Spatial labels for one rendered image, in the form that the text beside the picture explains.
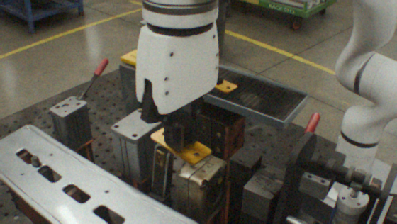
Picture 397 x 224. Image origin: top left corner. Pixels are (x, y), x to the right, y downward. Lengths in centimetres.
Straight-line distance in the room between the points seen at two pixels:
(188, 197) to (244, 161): 13
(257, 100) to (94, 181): 39
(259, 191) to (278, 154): 71
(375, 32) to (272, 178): 37
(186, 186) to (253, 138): 77
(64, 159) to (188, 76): 57
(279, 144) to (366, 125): 55
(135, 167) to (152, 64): 45
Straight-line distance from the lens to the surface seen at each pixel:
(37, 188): 90
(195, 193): 76
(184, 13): 40
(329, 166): 65
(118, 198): 83
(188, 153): 52
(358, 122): 103
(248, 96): 84
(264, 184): 75
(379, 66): 97
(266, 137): 151
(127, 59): 101
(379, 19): 83
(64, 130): 103
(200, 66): 46
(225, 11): 362
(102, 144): 150
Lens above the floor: 158
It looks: 32 degrees down
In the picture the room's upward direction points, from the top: straight up
